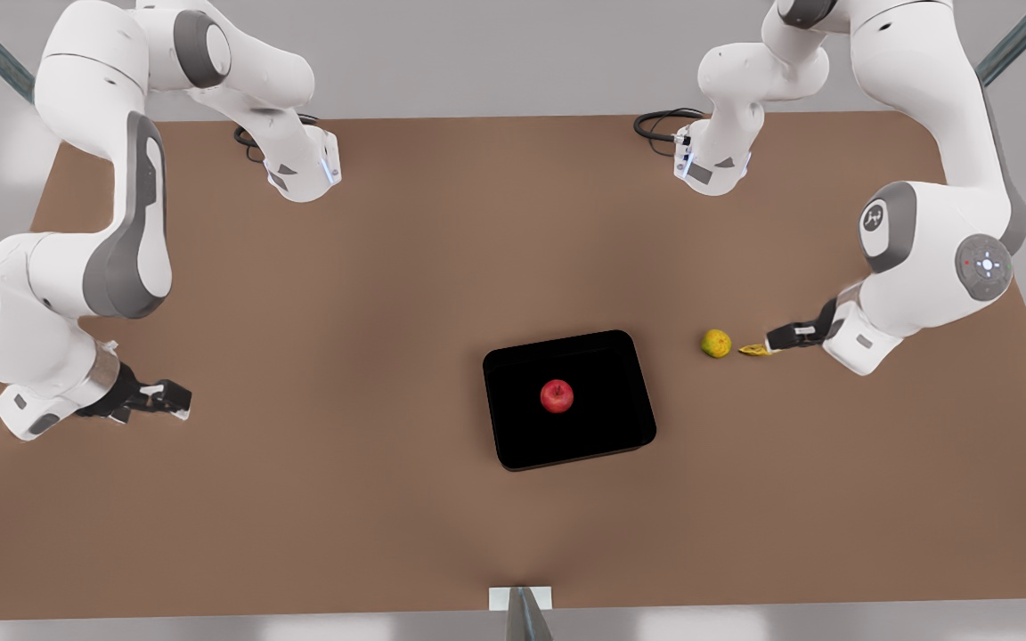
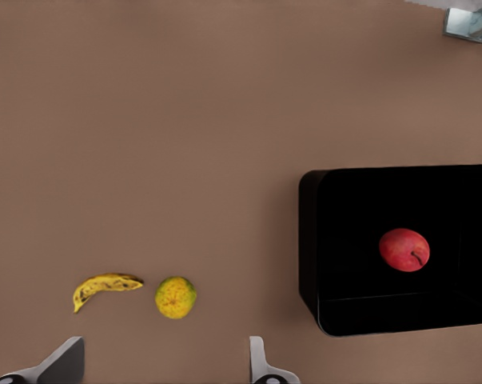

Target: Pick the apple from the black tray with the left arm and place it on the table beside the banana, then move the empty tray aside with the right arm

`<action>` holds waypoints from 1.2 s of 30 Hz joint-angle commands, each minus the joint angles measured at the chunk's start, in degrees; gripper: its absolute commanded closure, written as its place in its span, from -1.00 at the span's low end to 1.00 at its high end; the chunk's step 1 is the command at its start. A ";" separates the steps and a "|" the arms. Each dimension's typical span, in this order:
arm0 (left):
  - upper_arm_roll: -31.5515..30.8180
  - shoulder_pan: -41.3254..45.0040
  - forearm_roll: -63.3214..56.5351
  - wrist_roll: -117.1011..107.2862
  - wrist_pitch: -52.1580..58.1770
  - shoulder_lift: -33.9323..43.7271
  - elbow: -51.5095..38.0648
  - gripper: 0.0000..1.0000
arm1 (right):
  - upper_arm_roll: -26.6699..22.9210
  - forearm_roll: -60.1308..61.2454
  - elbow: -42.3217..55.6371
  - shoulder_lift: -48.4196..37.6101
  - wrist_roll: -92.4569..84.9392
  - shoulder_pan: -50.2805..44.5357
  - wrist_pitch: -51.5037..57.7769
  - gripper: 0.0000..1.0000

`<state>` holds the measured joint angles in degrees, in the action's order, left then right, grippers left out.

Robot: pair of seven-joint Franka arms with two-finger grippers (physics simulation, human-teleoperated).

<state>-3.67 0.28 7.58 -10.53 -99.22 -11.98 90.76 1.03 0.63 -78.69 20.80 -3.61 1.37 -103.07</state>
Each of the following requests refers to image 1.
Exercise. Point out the silver frame post with foot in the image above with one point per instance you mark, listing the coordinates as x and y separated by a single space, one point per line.
526 614

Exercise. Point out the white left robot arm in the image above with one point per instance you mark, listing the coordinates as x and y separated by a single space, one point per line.
923 258

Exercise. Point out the red apple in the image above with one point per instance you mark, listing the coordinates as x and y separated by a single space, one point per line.
557 396

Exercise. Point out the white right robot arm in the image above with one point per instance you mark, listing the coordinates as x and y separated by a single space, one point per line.
59 258

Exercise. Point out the yellow banana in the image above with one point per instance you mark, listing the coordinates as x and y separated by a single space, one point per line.
753 350

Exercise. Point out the yellow-green round fruit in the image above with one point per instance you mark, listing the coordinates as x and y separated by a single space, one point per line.
716 343

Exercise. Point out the black rectangular tray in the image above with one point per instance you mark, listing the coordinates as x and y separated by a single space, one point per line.
569 400

